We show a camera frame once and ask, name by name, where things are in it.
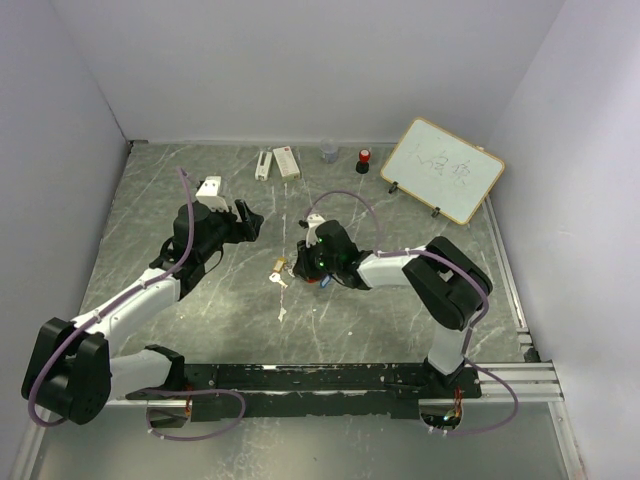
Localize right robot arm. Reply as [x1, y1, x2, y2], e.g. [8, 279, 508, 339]
[293, 214, 493, 398]

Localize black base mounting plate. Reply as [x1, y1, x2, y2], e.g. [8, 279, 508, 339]
[182, 363, 481, 420]

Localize red black stamp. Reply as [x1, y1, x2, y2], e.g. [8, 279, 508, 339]
[355, 149, 371, 174]

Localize clear jar of clips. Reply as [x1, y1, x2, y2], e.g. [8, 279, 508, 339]
[320, 138, 339, 164]

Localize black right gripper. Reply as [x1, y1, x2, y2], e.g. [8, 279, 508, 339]
[292, 236, 340, 282]

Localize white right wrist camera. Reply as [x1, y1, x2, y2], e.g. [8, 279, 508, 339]
[299, 213, 326, 248]

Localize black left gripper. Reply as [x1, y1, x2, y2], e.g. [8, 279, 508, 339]
[199, 199, 264, 262]

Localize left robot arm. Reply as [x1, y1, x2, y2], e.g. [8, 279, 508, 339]
[21, 199, 264, 427]

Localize green white staple box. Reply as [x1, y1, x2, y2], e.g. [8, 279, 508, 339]
[272, 146, 301, 182]

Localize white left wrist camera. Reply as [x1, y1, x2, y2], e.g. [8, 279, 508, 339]
[196, 176, 229, 212]

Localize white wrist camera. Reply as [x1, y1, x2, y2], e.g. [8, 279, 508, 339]
[196, 176, 229, 212]
[299, 213, 326, 248]

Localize yellow framed whiteboard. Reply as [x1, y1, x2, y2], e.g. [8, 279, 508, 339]
[380, 117, 505, 225]

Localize aluminium rail frame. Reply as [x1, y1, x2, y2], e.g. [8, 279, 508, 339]
[12, 202, 585, 479]

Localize blue key tag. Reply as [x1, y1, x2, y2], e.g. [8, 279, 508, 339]
[320, 274, 333, 288]

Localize white stapler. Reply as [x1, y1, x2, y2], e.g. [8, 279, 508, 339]
[254, 151, 273, 181]

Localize yellow key tag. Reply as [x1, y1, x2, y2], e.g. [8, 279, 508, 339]
[273, 257, 287, 273]

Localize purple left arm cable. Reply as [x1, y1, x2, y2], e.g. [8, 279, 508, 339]
[27, 167, 246, 441]

